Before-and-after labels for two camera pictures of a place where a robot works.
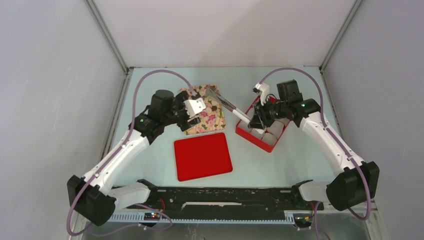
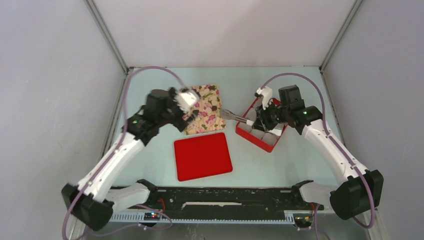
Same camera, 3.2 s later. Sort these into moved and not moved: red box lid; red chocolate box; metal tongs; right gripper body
Moved: metal tongs
Not moved: right gripper body; red chocolate box; red box lid
